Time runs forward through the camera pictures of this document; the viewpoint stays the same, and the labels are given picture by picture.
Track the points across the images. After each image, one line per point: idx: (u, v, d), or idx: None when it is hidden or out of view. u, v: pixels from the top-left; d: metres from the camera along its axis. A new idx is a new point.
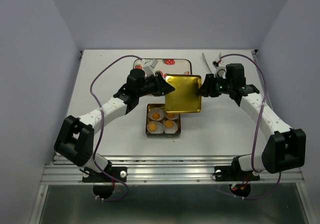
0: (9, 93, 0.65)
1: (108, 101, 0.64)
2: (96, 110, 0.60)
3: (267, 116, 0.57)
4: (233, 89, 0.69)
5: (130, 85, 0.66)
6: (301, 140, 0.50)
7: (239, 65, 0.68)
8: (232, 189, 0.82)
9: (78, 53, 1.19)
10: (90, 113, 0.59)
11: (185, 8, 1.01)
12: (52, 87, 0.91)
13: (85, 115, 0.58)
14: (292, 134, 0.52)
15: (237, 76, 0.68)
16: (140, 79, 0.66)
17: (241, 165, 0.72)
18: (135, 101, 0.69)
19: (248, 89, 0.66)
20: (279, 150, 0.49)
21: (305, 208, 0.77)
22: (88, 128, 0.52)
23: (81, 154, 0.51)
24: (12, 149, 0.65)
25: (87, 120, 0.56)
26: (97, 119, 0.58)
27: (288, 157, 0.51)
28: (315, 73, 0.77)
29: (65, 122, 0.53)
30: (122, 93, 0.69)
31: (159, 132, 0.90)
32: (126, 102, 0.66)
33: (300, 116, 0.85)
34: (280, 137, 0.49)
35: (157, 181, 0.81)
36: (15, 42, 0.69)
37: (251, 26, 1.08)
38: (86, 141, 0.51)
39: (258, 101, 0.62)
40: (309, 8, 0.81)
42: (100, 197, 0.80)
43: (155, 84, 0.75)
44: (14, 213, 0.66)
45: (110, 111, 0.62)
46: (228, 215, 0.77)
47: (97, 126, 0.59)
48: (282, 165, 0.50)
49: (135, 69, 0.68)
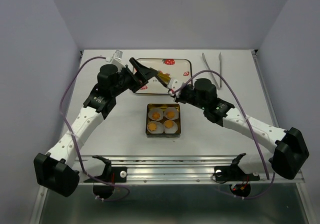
0: (9, 92, 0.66)
1: (79, 115, 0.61)
2: (66, 135, 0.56)
3: (259, 129, 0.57)
4: (209, 111, 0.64)
5: (103, 84, 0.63)
6: (299, 137, 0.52)
7: (209, 86, 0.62)
8: (232, 189, 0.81)
9: (78, 53, 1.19)
10: (61, 142, 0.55)
11: (185, 8, 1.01)
12: (52, 88, 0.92)
13: (55, 148, 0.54)
14: (289, 135, 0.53)
15: (213, 96, 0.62)
16: (112, 76, 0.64)
17: (244, 169, 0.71)
18: (111, 102, 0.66)
19: (222, 107, 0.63)
20: (289, 159, 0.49)
21: (305, 209, 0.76)
22: (60, 165, 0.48)
23: (64, 187, 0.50)
24: (12, 149, 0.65)
25: (58, 155, 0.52)
26: (69, 148, 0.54)
27: (297, 156, 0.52)
28: (315, 72, 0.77)
29: (36, 162, 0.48)
30: (96, 95, 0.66)
31: (159, 132, 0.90)
32: (101, 105, 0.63)
33: (301, 116, 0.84)
34: (284, 148, 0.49)
35: (157, 181, 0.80)
36: (15, 41, 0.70)
37: (251, 25, 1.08)
38: (65, 177, 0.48)
39: (240, 116, 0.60)
40: (309, 7, 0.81)
42: (100, 197, 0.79)
43: (130, 77, 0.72)
44: (14, 213, 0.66)
45: (82, 129, 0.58)
46: (227, 214, 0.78)
47: (74, 153, 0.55)
48: (295, 168, 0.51)
49: (104, 67, 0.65)
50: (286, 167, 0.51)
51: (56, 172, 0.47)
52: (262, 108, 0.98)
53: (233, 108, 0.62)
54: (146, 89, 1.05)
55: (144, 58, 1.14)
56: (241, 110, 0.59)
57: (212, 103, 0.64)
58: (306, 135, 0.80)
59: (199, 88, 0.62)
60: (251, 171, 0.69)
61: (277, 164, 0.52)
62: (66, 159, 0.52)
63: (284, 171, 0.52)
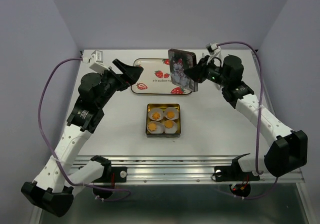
0: (9, 92, 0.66)
1: (63, 136, 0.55)
2: (50, 161, 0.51)
3: (266, 121, 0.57)
4: (228, 90, 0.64)
5: (86, 99, 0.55)
6: (304, 141, 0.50)
7: (238, 65, 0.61)
8: (232, 189, 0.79)
9: (78, 52, 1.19)
10: (46, 169, 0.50)
11: (185, 8, 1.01)
12: (52, 88, 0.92)
13: (40, 176, 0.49)
14: (294, 135, 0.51)
15: (235, 76, 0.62)
16: (95, 89, 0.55)
17: (241, 166, 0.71)
18: (98, 113, 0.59)
19: (242, 90, 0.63)
20: (282, 155, 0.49)
21: (306, 209, 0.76)
22: (48, 194, 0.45)
23: (58, 211, 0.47)
24: (12, 149, 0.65)
25: (44, 185, 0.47)
26: (55, 174, 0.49)
27: (292, 159, 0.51)
28: (315, 72, 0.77)
29: (23, 192, 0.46)
30: (80, 108, 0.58)
31: (159, 132, 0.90)
32: (87, 119, 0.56)
33: (301, 116, 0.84)
34: (282, 143, 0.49)
35: (157, 181, 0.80)
36: (15, 41, 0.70)
37: (251, 25, 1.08)
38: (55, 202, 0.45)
39: (255, 103, 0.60)
40: (309, 7, 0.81)
42: (100, 197, 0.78)
43: (115, 79, 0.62)
44: (14, 213, 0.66)
45: (68, 152, 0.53)
46: (227, 214, 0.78)
47: (62, 179, 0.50)
48: (286, 167, 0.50)
49: (85, 78, 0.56)
50: (277, 162, 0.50)
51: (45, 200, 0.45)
52: None
53: (252, 95, 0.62)
54: (147, 89, 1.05)
55: (144, 58, 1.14)
56: (259, 98, 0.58)
57: (233, 83, 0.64)
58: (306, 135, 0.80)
59: (226, 64, 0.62)
60: (248, 169, 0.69)
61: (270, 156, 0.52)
62: (53, 188, 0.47)
63: (275, 165, 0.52)
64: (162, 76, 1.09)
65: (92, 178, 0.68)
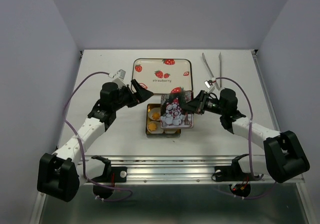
0: (8, 92, 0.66)
1: (84, 124, 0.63)
2: (72, 138, 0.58)
3: (257, 130, 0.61)
4: (225, 118, 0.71)
5: (105, 100, 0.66)
6: (294, 140, 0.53)
7: (233, 98, 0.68)
8: (232, 189, 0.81)
9: (79, 53, 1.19)
10: (67, 145, 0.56)
11: (185, 8, 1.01)
12: (52, 88, 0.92)
13: (61, 148, 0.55)
14: (285, 137, 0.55)
15: (231, 107, 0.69)
16: (113, 93, 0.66)
17: (241, 167, 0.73)
18: (112, 115, 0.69)
19: (237, 116, 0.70)
20: (275, 153, 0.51)
21: (305, 208, 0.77)
22: (68, 164, 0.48)
23: (67, 190, 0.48)
24: (12, 148, 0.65)
25: (64, 155, 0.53)
26: (75, 149, 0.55)
27: (292, 161, 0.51)
28: (315, 72, 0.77)
29: (41, 163, 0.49)
30: (98, 110, 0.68)
31: (159, 132, 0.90)
32: (103, 117, 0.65)
33: (301, 116, 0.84)
34: (270, 141, 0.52)
35: (157, 181, 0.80)
36: (15, 41, 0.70)
37: (251, 25, 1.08)
38: (69, 177, 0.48)
39: (246, 120, 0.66)
40: (309, 7, 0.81)
42: (100, 197, 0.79)
43: (129, 95, 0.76)
44: (14, 213, 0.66)
45: (88, 135, 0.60)
46: (227, 214, 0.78)
47: (78, 155, 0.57)
48: (287, 169, 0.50)
49: (106, 84, 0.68)
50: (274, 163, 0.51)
51: (61, 171, 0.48)
52: (262, 108, 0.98)
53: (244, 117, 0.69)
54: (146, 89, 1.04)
55: (144, 58, 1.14)
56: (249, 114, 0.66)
57: (230, 112, 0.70)
58: (306, 135, 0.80)
59: (222, 96, 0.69)
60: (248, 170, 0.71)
61: (268, 160, 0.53)
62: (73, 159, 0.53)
63: (275, 169, 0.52)
64: (162, 76, 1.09)
65: (94, 175, 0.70)
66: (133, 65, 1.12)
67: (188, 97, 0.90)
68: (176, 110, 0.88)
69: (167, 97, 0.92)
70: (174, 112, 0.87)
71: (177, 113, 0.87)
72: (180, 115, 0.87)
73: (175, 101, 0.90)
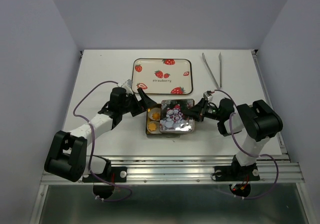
0: (8, 92, 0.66)
1: (95, 116, 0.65)
2: (85, 124, 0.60)
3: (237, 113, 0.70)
4: (221, 123, 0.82)
5: (114, 101, 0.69)
6: (262, 103, 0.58)
7: (231, 107, 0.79)
8: (232, 189, 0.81)
9: (79, 53, 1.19)
10: (79, 127, 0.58)
11: (185, 9, 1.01)
12: (53, 88, 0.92)
13: (75, 129, 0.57)
14: (257, 105, 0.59)
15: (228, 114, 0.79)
16: (122, 95, 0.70)
17: (239, 160, 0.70)
18: (119, 116, 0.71)
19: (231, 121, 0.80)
20: (246, 113, 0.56)
21: (305, 209, 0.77)
22: (80, 140, 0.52)
23: (76, 167, 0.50)
24: (11, 148, 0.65)
25: (77, 134, 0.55)
26: (87, 131, 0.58)
27: (264, 117, 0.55)
28: (315, 72, 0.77)
29: (55, 138, 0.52)
30: (106, 110, 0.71)
31: (159, 133, 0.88)
32: (111, 116, 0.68)
33: (301, 116, 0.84)
34: (241, 106, 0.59)
35: (157, 181, 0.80)
36: (15, 42, 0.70)
37: (251, 25, 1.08)
38: (80, 153, 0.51)
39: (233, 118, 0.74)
40: (310, 6, 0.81)
42: (101, 197, 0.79)
43: (135, 102, 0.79)
44: (14, 213, 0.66)
45: (99, 124, 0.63)
46: (227, 214, 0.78)
47: (89, 138, 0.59)
48: (259, 123, 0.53)
49: (117, 87, 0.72)
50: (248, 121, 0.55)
51: (73, 147, 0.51)
52: None
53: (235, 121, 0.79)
54: (146, 89, 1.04)
55: (144, 58, 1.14)
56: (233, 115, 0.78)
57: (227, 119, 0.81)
58: (307, 135, 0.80)
59: (222, 105, 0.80)
60: (245, 160, 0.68)
61: (246, 124, 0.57)
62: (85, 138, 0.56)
63: (251, 128, 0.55)
64: (162, 76, 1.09)
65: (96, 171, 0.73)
66: (133, 65, 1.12)
67: (190, 104, 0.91)
68: (177, 114, 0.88)
69: (169, 102, 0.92)
70: (175, 116, 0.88)
71: (178, 118, 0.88)
72: (181, 119, 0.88)
73: (177, 107, 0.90)
